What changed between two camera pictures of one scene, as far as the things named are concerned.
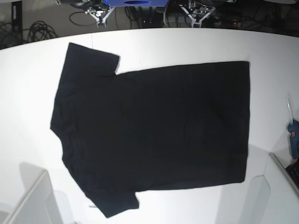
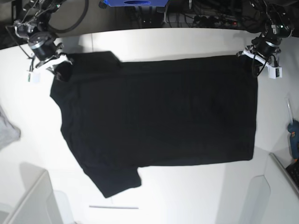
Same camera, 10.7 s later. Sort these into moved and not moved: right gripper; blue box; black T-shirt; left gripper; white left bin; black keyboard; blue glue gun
Moved: black T-shirt; right gripper; left gripper
Not moved: blue box; white left bin; black keyboard; blue glue gun
